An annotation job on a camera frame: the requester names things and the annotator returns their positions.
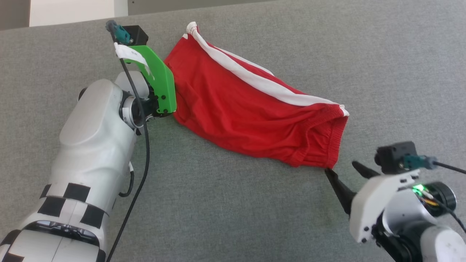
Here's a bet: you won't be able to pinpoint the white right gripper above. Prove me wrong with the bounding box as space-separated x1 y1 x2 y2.
324 160 421 244

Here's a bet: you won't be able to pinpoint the long black left arm cable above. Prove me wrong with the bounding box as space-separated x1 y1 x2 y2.
105 20 151 262

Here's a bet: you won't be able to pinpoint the grey fabric sofa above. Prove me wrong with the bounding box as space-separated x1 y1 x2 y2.
0 0 466 262

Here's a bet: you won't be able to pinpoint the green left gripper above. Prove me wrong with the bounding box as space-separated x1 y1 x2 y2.
125 44 178 118

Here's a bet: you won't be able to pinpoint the black right camera cable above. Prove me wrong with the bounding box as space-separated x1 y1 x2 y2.
403 154 466 175

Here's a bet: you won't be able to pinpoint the red shorts with white stripes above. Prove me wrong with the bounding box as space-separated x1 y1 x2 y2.
163 21 350 169

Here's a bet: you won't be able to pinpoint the short black cable loop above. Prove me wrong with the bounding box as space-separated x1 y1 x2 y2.
118 162 135 198

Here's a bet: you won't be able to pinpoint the white tape strip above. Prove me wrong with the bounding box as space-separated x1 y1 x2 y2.
114 42 155 81

